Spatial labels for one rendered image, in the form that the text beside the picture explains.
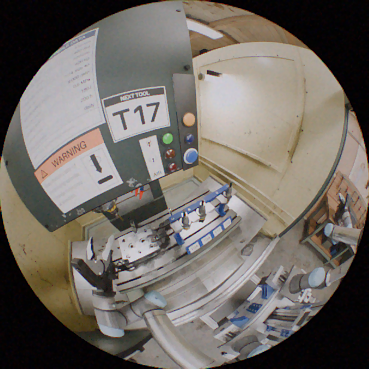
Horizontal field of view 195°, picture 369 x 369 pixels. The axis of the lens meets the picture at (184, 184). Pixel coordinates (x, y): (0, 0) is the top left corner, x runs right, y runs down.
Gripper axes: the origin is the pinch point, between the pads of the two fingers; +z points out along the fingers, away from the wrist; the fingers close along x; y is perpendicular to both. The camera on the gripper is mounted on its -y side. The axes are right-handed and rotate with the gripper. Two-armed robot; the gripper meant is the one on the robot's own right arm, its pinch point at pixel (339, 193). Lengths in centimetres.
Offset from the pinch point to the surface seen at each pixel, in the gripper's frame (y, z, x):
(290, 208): 26, -5, -42
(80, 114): -44, -77, -95
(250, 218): 55, -5, -72
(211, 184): 46, 18, -131
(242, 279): 58, -60, -57
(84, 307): 45, -185, -129
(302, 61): -78, 1, -46
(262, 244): 73, -17, -49
